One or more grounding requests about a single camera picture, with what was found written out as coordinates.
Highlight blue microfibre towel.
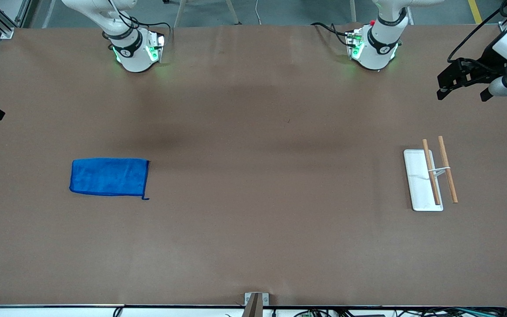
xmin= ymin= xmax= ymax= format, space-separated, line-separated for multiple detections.
xmin=69 ymin=158 xmax=150 ymax=201

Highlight white towel rack wooden bars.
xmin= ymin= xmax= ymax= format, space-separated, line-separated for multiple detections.
xmin=403 ymin=136 xmax=459 ymax=212

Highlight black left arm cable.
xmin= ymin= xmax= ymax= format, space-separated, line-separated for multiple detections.
xmin=447 ymin=0 xmax=507 ymax=63

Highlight black left base cable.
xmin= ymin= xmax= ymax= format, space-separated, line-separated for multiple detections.
xmin=310 ymin=22 xmax=353 ymax=47

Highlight black base cable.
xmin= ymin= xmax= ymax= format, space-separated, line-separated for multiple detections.
xmin=310 ymin=22 xmax=353 ymax=47
xmin=138 ymin=20 xmax=173 ymax=44

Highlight black right base cable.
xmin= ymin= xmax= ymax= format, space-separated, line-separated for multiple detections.
xmin=138 ymin=20 xmax=173 ymax=44

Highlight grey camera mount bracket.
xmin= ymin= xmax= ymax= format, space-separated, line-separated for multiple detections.
xmin=243 ymin=292 xmax=270 ymax=317

